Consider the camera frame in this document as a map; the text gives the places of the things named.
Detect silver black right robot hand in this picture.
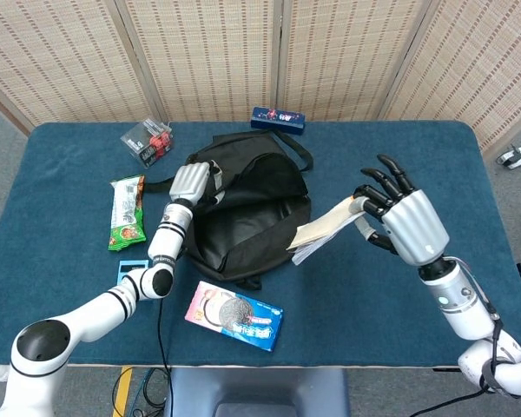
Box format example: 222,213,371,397
352,154,451,267

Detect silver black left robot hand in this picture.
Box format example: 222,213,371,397
168,159,227,208

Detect black fabric backpack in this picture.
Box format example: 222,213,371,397
145,129,314,291

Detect white and yellow booklet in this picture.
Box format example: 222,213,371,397
285,195,368,266

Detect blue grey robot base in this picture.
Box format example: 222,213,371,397
164,367,352,417

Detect clear box red black items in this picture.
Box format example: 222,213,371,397
120,118,175,169

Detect green white snack bag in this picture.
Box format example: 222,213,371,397
108,175,148,253

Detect blue table cloth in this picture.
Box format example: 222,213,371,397
0,120,521,368

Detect light blue cube box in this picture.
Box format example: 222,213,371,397
115,259,151,288

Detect dark blue long box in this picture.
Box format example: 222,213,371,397
250,106,308,136

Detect white power strip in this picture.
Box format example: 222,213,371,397
497,142,521,170

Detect woven folding screen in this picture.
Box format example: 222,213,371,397
0,0,521,151

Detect blue pink Oreo cookie box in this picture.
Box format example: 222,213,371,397
184,280,285,353

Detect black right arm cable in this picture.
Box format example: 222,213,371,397
416,255,520,417

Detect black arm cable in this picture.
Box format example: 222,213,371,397
416,255,520,417
155,298,174,417

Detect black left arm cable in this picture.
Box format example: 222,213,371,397
155,298,174,417

